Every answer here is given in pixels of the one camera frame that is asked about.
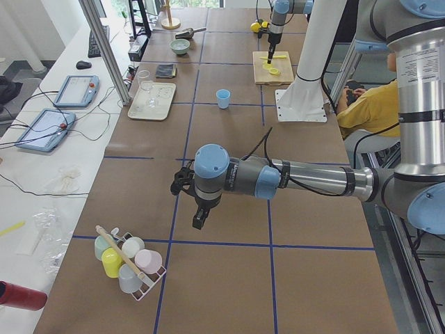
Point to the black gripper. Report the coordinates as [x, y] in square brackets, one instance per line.
[273, 37]
[205, 204]

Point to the lemon slice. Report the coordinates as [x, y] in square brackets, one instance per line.
[266, 65]
[274, 71]

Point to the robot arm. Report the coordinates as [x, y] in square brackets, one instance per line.
[281, 8]
[414, 189]

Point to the lemon slice on board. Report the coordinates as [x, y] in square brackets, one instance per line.
[274, 71]

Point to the light blue cup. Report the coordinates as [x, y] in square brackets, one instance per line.
[223, 97]

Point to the pink cup in rack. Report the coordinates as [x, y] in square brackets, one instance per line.
[149, 261]

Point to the grey cup in rack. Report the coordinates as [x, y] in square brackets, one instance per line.
[128, 280]

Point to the yellow cup in rack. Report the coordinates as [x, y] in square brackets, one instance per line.
[111, 262]

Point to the green cup in rack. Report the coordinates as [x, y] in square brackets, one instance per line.
[100, 245]

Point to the yellow plastic knife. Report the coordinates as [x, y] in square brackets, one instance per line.
[275, 56]

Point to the wooden cutting board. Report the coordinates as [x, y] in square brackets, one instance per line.
[262, 76]

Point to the metal ice scoop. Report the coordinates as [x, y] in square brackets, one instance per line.
[188, 33]

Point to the green bowl with ice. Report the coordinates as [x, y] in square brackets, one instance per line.
[180, 46]

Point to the grey folded cloth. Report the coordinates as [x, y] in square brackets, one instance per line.
[166, 71]

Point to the wooden mug tree stand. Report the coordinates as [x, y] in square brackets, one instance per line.
[169, 22]

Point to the person in yellow shirt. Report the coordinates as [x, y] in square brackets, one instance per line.
[374, 110]

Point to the cream bear tray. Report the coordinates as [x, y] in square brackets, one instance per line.
[163, 93]

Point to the clear wine glass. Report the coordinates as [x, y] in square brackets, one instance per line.
[146, 84]

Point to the white gloves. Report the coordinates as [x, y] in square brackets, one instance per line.
[67, 180]

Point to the crumpled clear plastic bag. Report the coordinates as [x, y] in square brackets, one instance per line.
[54, 238]

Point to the far blue teach pendant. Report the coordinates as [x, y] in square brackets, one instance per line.
[77, 92]

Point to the blue teach pendant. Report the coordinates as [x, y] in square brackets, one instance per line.
[47, 130]
[77, 92]

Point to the black keyboard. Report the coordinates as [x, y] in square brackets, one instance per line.
[93, 46]

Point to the near blue teach pendant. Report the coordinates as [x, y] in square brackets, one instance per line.
[47, 130]

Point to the black computer mouse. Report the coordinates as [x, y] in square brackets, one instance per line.
[82, 65]

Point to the red bottle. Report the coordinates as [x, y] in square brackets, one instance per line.
[20, 297]

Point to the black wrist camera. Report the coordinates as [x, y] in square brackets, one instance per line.
[183, 181]
[261, 32]

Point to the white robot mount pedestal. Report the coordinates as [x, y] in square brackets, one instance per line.
[303, 100]

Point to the white wire cup rack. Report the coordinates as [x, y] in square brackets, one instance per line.
[150, 280]

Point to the wooden rack handle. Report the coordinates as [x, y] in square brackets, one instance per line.
[101, 231]

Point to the aluminium frame post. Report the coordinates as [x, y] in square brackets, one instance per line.
[92, 16]

